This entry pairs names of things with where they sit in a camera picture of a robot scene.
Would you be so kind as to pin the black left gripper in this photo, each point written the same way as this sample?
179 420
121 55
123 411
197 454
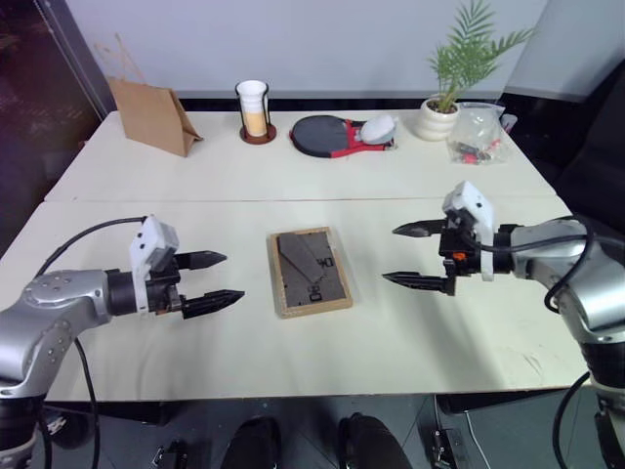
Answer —
163 295

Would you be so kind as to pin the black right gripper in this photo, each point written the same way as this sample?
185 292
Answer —
459 245

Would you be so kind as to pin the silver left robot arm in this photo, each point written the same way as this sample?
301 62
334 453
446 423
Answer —
54 312

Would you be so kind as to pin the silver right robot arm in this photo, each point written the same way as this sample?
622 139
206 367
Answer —
586 288

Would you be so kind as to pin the white ribbed plant pot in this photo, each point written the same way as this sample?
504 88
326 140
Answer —
438 122

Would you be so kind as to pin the clear plastic bag with parts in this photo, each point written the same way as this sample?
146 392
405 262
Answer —
481 134

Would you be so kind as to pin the black table tennis paddle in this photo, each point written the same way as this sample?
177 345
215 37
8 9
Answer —
317 137

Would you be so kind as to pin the brown paper bag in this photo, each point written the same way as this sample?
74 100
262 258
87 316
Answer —
151 119

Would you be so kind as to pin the dark rounded shape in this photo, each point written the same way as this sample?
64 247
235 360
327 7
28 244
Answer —
254 444
373 444

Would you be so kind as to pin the white and yellow cup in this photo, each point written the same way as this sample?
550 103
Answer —
253 110

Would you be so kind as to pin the green palm plant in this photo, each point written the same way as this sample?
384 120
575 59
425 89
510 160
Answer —
469 54

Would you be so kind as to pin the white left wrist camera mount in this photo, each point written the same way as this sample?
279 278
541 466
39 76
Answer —
144 239

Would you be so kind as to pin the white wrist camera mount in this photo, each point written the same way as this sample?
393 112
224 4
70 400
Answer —
144 239
476 200

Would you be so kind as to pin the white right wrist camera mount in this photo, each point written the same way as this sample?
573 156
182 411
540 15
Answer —
476 200

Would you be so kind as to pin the wooden framed dark board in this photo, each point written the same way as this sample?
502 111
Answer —
312 273

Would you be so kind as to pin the black table leg bracket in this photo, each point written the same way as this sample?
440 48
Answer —
446 447

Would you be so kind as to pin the dark wall panel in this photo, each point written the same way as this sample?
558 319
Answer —
39 107

